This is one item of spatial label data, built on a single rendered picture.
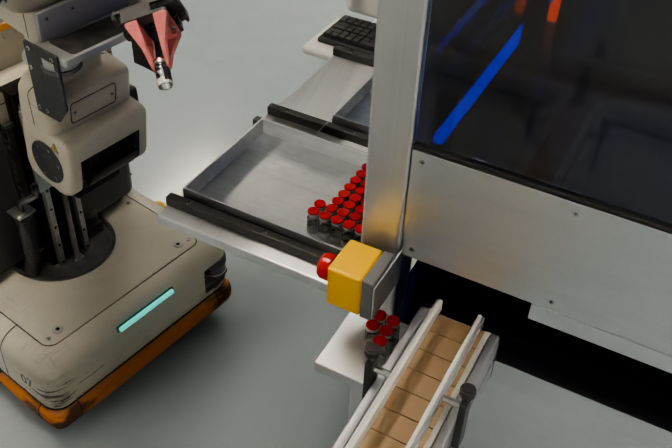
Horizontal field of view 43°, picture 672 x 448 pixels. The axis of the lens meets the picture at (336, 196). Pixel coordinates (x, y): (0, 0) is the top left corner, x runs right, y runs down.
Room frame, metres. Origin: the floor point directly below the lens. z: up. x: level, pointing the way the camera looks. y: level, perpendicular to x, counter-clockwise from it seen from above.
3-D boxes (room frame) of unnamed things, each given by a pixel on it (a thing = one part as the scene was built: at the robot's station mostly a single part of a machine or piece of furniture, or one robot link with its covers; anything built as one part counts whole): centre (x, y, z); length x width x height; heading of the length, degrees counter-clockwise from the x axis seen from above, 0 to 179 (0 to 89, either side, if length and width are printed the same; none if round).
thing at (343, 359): (0.83, -0.07, 0.87); 0.14 x 0.13 x 0.02; 63
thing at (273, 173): (1.19, 0.06, 0.90); 0.34 x 0.26 x 0.04; 63
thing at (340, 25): (1.87, -0.15, 0.82); 0.40 x 0.14 x 0.02; 63
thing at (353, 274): (0.86, -0.04, 1.00); 0.08 x 0.07 x 0.07; 63
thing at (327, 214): (1.15, -0.02, 0.90); 0.18 x 0.02 x 0.05; 153
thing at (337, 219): (1.14, -0.04, 0.90); 0.18 x 0.02 x 0.05; 153
